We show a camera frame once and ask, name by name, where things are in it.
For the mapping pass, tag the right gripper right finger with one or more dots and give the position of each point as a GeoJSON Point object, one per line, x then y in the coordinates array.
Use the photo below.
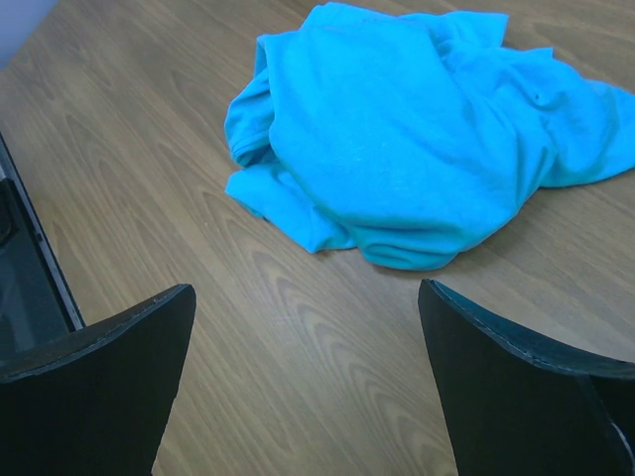
{"type": "Point", "coordinates": [517, 402]}

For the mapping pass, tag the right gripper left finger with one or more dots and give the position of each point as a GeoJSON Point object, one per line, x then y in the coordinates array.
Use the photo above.
{"type": "Point", "coordinates": [97, 401]}

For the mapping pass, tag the turquoise t shirt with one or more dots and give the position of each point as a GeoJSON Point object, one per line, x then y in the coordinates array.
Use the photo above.
{"type": "Point", "coordinates": [413, 138]}

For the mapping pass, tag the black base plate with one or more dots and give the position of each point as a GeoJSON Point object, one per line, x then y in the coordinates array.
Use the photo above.
{"type": "Point", "coordinates": [37, 306]}

